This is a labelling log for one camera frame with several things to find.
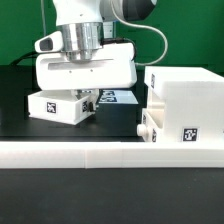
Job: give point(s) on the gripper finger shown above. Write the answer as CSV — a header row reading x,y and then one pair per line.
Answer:
x,y
75,94
93,97

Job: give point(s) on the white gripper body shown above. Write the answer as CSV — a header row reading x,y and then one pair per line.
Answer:
x,y
110,67

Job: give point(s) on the white drawer box with knob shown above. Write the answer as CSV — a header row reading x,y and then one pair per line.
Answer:
x,y
151,126

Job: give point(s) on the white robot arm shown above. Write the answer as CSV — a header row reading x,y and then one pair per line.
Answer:
x,y
77,56

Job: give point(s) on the marker sheet on table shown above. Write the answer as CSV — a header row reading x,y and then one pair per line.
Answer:
x,y
117,97

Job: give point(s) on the white front barrier rail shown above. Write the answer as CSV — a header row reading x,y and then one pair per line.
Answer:
x,y
87,155

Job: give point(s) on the white drawer cabinet frame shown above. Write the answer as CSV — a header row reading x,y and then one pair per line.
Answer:
x,y
192,99

